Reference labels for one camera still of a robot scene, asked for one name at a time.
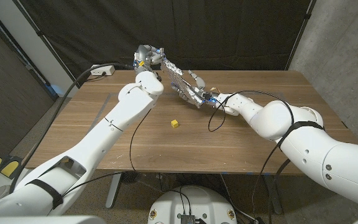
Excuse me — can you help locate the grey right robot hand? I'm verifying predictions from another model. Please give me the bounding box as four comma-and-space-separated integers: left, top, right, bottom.
171, 69, 214, 108

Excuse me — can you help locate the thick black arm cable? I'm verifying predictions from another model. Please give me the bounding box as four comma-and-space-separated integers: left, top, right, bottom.
224, 90, 295, 220
9, 62, 135, 194

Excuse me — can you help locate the black backdrop curtain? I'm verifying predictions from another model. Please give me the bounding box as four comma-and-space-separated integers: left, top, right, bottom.
12, 0, 312, 86

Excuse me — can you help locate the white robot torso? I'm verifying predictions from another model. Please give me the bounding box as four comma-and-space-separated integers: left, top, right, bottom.
147, 185, 237, 224

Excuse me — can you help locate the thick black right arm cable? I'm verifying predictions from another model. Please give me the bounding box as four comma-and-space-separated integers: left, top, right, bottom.
224, 90, 295, 220

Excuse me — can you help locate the grey table leg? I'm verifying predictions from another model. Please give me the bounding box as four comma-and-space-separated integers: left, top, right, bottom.
105, 171, 123, 209
262, 174, 284, 215

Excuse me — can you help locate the aluminum foil roll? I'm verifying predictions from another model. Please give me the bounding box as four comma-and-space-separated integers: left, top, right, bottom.
160, 55, 204, 109

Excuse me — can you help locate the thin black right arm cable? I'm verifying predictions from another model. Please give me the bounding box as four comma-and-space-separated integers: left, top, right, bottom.
208, 92, 231, 133

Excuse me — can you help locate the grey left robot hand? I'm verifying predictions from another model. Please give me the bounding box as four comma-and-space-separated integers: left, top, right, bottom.
134, 44, 167, 74

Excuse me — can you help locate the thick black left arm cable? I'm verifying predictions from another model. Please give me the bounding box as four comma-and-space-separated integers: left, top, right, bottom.
9, 62, 135, 194

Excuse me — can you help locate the black backdrop stand pole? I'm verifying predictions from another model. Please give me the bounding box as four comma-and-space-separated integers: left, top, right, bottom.
284, 0, 317, 71
12, 0, 80, 90

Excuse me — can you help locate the black power strip cable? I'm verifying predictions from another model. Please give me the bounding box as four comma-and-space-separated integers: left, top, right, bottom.
85, 72, 107, 82

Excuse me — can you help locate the white power strip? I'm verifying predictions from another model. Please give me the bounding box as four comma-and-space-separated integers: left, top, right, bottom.
89, 64, 116, 77

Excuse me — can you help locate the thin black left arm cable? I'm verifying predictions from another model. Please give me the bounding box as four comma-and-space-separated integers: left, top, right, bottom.
61, 108, 152, 197

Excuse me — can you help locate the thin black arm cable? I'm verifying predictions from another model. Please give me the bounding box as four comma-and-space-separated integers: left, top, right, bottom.
208, 92, 231, 133
61, 108, 152, 197

